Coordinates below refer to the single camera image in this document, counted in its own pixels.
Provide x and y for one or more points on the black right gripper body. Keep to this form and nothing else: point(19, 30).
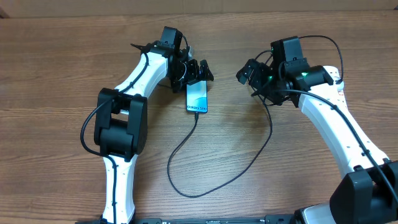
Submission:
point(263, 81)

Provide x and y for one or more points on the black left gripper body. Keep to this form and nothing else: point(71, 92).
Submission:
point(184, 73)

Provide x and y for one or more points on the blue Galaxy smartphone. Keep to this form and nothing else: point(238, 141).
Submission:
point(197, 97)

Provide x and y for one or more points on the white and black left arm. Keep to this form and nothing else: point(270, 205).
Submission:
point(121, 116)

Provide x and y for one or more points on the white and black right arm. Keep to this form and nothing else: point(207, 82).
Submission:
point(367, 192)

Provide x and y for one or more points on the white power strip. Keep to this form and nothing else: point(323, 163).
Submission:
point(338, 87)

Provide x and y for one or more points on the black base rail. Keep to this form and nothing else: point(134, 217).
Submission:
point(217, 220)

